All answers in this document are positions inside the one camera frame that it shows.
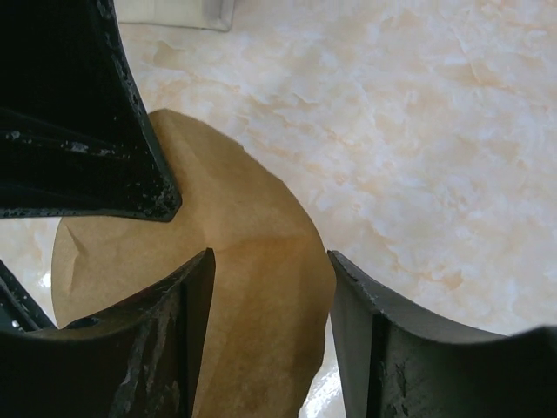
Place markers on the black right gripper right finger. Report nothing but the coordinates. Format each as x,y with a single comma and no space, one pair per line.
398,359

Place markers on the cream canvas tote bag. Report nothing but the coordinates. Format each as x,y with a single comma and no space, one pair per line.
198,14

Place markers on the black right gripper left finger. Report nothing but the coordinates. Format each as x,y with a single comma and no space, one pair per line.
138,358

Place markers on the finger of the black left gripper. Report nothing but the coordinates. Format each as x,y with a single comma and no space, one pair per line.
19,311
75,136

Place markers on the brown paper filter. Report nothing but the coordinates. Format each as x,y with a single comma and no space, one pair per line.
274,283

